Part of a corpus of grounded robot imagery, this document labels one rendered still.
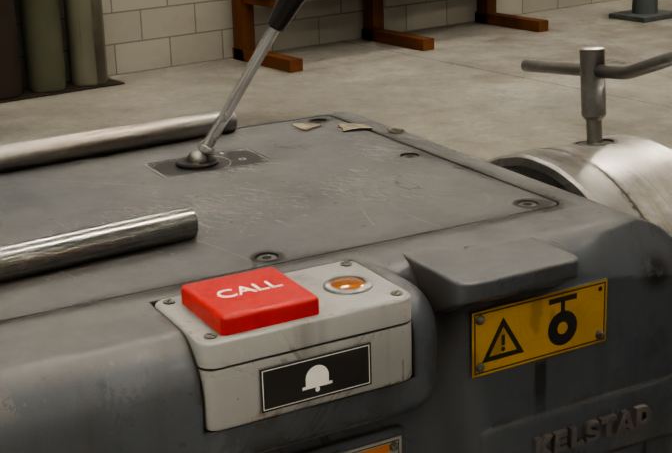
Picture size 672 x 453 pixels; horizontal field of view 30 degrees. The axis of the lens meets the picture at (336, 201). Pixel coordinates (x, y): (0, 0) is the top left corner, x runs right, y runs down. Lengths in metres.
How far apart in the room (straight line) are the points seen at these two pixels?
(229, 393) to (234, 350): 0.02
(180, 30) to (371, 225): 7.60
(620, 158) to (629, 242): 0.25
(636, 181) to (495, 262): 0.32
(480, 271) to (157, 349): 0.21
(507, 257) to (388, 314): 0.11
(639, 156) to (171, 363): 0.56
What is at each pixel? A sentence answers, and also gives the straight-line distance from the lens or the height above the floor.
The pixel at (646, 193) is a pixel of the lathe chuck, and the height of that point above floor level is 1.22.
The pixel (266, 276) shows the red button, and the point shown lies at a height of 1.27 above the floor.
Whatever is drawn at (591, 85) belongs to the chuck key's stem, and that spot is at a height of 1.29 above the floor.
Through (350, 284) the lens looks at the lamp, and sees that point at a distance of 0.74.
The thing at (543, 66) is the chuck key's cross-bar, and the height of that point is 1.29.
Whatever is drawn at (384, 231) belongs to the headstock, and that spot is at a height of 1.25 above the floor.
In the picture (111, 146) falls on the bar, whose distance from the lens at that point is 1.07.
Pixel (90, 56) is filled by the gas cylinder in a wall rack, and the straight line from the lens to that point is 7.84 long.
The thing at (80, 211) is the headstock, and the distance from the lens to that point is 0.92.
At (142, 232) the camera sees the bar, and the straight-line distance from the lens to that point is 0.82.
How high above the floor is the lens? 1.52
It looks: 17 degrees down
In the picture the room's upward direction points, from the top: 2 degrees counter-clockwise
